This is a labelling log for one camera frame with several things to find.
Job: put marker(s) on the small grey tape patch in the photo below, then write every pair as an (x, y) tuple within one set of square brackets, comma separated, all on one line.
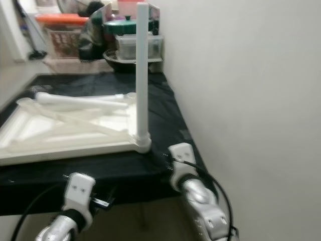
[(186, 135)]

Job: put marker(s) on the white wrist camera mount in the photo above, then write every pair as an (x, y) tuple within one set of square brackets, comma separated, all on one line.
[(183, 155), (80, 188)]

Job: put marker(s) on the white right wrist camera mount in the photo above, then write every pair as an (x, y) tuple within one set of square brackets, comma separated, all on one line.
[(183, 155)]

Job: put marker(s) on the white plastic children table top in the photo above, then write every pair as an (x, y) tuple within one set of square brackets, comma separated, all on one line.
[(60, 128)]

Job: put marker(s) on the beige patterned bench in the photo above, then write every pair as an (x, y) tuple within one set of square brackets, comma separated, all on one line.
[(75, 65)]

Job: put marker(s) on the black tablecloth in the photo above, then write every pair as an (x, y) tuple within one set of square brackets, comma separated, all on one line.
[(80, 181)]

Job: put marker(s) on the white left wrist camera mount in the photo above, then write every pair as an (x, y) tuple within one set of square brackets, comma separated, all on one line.
[(80, 188)]

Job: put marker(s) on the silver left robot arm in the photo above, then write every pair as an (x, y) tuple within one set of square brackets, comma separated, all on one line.
[(60, 228)]

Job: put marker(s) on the orange-lidded clear storage box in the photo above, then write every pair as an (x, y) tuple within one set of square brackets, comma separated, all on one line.
[(65, 40)]

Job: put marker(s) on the pink plastic storage box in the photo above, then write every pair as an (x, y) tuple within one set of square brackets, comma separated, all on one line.
[(125, 9)]

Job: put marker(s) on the grey clear plastic container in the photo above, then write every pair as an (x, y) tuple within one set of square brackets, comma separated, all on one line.
[(125, 47)]

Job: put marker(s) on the dark green round lid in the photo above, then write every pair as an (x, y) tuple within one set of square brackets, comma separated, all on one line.
[(123, 26)]

